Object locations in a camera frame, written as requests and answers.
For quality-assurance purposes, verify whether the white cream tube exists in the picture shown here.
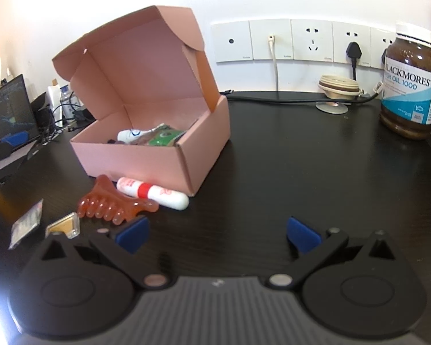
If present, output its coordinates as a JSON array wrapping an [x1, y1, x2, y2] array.
[[117, 129, 152, 144]]

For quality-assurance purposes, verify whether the white wall socket strip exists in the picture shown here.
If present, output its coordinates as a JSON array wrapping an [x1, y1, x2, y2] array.
[[211, 19, 395, 69]]

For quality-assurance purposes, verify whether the black power adapter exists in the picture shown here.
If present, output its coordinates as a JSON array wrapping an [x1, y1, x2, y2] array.
[[74, 108, 95, 122]]

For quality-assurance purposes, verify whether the small clear bottle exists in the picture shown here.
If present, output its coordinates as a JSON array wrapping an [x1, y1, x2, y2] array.
[[60, 85, 81, 119]]

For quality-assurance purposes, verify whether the white charging cable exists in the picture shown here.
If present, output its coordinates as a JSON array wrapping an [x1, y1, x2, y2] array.
[[268, 34, 280, 93]]

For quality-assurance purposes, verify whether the white tube wooden cap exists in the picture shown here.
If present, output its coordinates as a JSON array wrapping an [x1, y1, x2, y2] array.
[[47, 79, 63, 127]]

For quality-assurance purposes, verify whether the black laptop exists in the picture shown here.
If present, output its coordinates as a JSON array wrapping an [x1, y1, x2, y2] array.
[[0, 75, 39, 143]]

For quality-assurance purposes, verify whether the red translucent hand-shaped comb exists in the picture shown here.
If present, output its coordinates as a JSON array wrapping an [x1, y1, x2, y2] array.
[[77, 175, 159, 225]]

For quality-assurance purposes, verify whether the green frog toy bag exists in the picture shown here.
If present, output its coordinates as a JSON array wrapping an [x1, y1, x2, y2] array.
[[130, 124, 186, 147]]

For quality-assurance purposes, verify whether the gold foil packet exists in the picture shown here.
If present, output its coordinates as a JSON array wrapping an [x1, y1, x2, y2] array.
[[45, 212, 81, 239]]

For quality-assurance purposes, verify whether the red white tube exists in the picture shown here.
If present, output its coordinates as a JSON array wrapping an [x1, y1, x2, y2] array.
[[116, 177, 189, 211]]

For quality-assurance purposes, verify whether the black wall plug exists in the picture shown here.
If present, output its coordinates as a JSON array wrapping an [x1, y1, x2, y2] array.
[[346, 41, 362, 81]]

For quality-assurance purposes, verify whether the black tangled cable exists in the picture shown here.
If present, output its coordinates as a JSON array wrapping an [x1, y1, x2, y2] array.
[[39, 89, 94, 141]]

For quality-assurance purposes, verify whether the grey clear sachet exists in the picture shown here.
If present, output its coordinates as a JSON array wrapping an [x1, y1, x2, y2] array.
[[8, 200, 43, 250]]

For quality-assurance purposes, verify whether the pink cardboard box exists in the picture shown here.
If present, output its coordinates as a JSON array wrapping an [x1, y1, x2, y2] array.
[[53, 5, 230, 196]]

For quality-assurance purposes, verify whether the brown fish oil bottle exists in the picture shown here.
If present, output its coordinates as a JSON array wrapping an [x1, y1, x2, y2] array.
[[380, 25, 431, 139]]

